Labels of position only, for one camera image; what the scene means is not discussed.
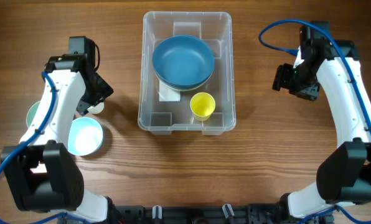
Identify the white label in container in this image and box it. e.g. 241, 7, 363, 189
158, 81, 181, 102

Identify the clear plastic storage container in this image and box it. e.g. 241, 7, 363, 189
138, 11, 237, 135

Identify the yellow plastic cup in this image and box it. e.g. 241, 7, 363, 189
190, 92, 216, 121

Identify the light blue small bowl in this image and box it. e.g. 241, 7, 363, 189
67, 117, 103, 156

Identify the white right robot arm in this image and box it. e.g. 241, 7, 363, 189
273, 21, 371, 218

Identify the cream plastic cup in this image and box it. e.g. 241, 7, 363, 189
87, 102, 105, 114

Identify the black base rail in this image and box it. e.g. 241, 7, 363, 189
116, 204, 300, 224

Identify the cream beige bowl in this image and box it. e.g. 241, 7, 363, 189
159, 85, 202, 92

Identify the dark blue bowl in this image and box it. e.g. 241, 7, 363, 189
155, 73, 212, 89
152, 35, 215, 85

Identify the mint green small bowl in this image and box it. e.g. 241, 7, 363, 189
26, 101, 40, 128

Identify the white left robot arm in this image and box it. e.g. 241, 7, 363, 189
0, 53, 121, 223

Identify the pink small bowl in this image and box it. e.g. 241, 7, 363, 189
30, 163, 47, 174

